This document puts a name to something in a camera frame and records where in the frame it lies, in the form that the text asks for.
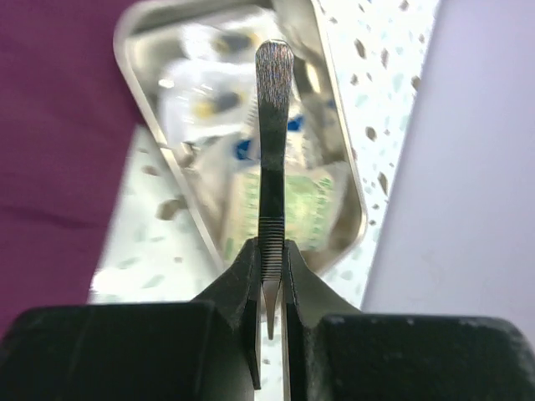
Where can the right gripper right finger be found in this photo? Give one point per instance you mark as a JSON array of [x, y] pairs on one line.
[[332, 351]]

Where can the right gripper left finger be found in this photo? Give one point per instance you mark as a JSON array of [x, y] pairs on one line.
[[204, 349]]

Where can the green gauze bag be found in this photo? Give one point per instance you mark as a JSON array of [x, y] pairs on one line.
[[312, 206]]

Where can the clear pouch with small parts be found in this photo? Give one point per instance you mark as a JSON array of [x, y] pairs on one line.
[[199, 99]]

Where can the purple cloth mat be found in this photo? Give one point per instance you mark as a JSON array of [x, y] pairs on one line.
[[66, 126]]

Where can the metal tray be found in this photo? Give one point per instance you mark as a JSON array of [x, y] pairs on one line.
[[146, 40]]

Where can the dark tweezers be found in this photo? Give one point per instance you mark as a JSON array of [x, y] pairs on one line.
[[274, 69]]

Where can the clear bag blue white gloves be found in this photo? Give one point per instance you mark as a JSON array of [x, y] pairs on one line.
[[302, 146]]

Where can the white pouch with dark item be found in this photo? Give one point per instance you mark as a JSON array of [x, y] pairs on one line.
[[231, 41]]

